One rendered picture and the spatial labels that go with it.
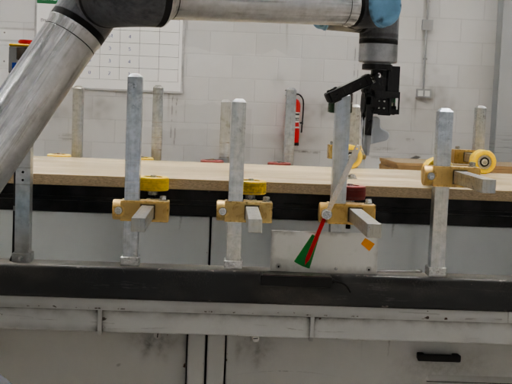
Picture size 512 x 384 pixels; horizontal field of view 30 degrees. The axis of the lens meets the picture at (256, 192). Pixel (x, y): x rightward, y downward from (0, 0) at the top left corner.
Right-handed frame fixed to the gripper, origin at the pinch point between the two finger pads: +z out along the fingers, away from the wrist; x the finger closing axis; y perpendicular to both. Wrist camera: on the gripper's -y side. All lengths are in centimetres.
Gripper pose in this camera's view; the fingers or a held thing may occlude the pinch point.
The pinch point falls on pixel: (363, 149)
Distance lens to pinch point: 225.9
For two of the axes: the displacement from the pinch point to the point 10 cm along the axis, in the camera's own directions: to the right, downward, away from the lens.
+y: 10.0, 0.4, 0.3
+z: -0.4, 10.0, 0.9
